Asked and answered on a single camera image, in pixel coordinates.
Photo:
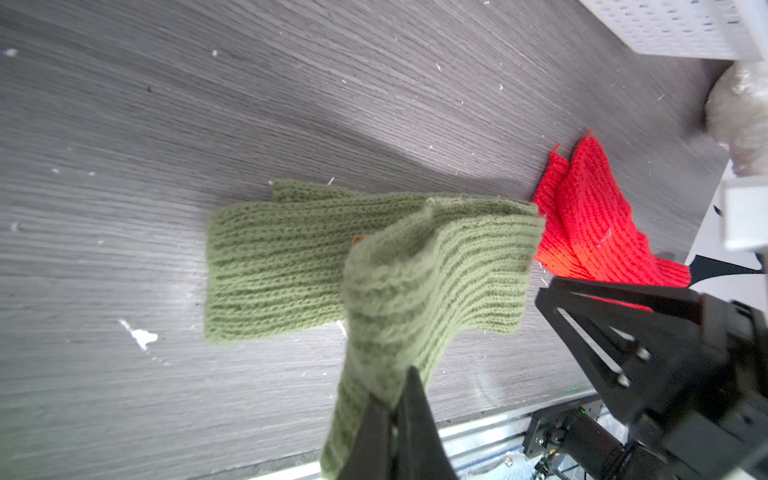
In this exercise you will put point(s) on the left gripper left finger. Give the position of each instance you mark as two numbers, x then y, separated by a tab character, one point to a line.
371	455

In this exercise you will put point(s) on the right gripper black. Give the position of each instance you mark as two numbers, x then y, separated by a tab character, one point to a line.
686	372

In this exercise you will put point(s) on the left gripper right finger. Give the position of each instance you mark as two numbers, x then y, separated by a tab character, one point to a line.
420	454

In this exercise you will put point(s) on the green knitted scarf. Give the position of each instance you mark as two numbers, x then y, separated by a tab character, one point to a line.
406	272

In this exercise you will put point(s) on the red knitted scarf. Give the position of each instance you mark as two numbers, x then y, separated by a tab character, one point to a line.
589	232

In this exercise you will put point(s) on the white plastic basket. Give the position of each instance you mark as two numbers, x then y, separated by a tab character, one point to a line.
699	29

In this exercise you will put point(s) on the white teddy bear pink shirt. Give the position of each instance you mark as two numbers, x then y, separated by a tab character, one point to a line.
736	116

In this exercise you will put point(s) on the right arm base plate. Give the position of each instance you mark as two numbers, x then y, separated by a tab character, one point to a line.
546	425

